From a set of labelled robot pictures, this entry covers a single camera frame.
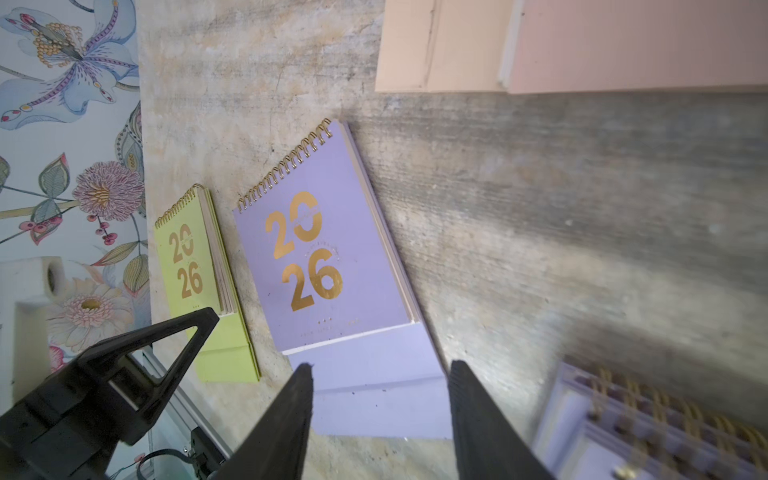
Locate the purple calendar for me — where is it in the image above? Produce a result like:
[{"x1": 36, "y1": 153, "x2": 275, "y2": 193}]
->
[
  {"x1": 233, "y1": 119, "x2": 452, "y2": 439},
  {"x1": 532, "y1": 363, "x2": 767, "y2": 479}
]

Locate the peach pink calendar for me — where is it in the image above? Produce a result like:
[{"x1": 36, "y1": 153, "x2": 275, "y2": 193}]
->
[{"x1": 375, "y1": 1, "x2": 767, "y2": 95}]

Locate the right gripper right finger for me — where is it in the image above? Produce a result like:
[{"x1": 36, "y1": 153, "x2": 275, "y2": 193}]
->
[{"x1": 448, "y1": 360, "x2": 552, "y2": 480}]

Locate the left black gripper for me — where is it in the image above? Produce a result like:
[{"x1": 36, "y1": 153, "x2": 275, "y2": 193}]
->
[{"x1": 1, "y1": 307, "x2": 220, "y2": 479}]

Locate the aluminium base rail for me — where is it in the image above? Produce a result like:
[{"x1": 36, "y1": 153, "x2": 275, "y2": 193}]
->
[{"x1": 129, "y1": 387, "x2": 232, "y2": 479}]

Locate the lime green calendar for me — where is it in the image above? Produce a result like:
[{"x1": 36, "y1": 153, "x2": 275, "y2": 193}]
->
[{"x1": 154, "y1": 184, "x2": 261, "y2": 383}]

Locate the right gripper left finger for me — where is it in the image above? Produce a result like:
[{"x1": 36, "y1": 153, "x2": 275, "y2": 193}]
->
[{"x1": 215, "y1": 363, "x2": 314, "y2": 479}]

